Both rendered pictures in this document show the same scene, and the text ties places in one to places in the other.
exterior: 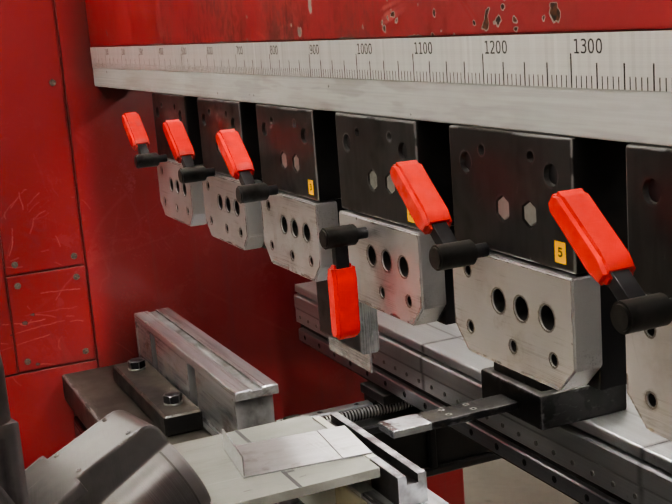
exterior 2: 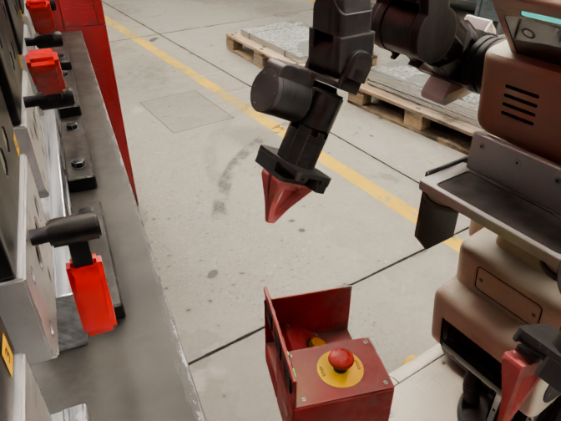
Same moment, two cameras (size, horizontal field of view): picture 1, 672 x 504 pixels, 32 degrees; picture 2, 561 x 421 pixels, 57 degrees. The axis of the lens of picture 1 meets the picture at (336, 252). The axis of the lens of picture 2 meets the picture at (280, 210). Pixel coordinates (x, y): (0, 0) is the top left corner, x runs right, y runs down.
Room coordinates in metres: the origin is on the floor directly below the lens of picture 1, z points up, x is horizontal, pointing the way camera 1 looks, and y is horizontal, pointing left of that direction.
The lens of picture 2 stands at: (1.21, 0.13, 1.43)
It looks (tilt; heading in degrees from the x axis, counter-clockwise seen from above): 34 degrees down; 181
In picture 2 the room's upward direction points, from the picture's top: straight up
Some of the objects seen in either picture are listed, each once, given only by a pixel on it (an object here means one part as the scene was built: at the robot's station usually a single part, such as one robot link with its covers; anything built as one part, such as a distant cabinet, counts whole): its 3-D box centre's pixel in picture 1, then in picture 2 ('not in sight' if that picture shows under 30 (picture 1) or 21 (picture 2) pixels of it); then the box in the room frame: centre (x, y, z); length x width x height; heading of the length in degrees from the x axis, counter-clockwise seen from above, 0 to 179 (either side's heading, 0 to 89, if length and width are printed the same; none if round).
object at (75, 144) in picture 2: not in sight; (77, 152); (0.18, -0.35, 0.89); 0.30 x 0.05 x 0.03; 23
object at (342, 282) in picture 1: (348, 281); (78, 280); (0.96, -0.01, 1.20); 0.04 x 0.02 x 0.10; 113
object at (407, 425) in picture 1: (493, 397); not in sight; (1.18, -0.16, 1.01); 0.26 x 0.12 x 0.05; 113
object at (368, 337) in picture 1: (347, 315); not in sight; (1.12, -0.01, 1.13); 0.10 x 0.02 x 0.10; 23
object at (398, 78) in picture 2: not in sight; (455, 86); (-2.14, 1.21, 0.20); 1.01 x 0.63 x 0.12; 38
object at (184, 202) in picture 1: (202, 154); not in sight; (1.51, 0.17, 1.26); 0.15 x 0.09 x 0.17; 23
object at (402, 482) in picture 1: (366, 456); not in sight; (1.10, -0.01, 0.99); 0.20 x 0.03 x 0.03; 23
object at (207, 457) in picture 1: (219, 472); not in sight; (1.06, 0.13, 1.00); 0.26 x 0.18 x 0.01; 113
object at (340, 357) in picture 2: not in sight; (341, 362); (0.68, 0.21, 0.79); 0.04 x 0.04 x 0.04
